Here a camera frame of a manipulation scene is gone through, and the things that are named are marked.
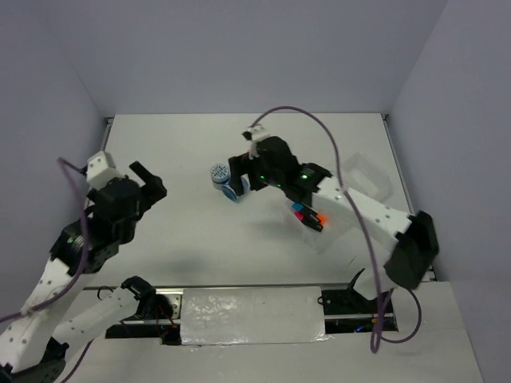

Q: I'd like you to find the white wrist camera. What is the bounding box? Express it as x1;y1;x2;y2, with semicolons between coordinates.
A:
86;151;122;190
242;124;271;160

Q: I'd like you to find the tilted blue tape roll tub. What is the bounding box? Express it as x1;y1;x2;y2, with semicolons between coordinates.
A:
221;175;252;204

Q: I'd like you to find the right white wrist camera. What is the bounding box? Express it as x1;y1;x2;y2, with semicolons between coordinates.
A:
242;124;271;160

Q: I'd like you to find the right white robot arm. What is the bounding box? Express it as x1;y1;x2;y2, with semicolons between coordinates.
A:
228;136;439;312

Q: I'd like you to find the blue tape roll tub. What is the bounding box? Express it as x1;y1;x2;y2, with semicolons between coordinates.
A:
221;175;252;204
210;164;231;190

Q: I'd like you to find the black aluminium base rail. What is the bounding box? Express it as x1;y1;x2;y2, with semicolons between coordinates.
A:
105;284;377;345

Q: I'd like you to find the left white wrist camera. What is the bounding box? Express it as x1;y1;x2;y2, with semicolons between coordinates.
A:
86;151;122;190

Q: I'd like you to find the pink cap highlighter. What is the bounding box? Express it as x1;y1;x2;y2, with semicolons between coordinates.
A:
295;211;323;232

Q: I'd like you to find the orange cap highlighter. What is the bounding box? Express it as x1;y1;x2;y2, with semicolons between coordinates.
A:
309;212;327;226

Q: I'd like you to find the blue cap highlighter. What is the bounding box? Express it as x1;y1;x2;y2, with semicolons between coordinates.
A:
291;203;316;215

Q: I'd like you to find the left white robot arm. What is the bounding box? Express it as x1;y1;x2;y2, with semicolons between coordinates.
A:
1;161;172;382

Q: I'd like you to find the translucent white compartment tray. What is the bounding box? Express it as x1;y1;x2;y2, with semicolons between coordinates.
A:
281;152;394;255

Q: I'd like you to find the white foil front panel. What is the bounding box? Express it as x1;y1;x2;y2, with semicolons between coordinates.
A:
180;286;328;345

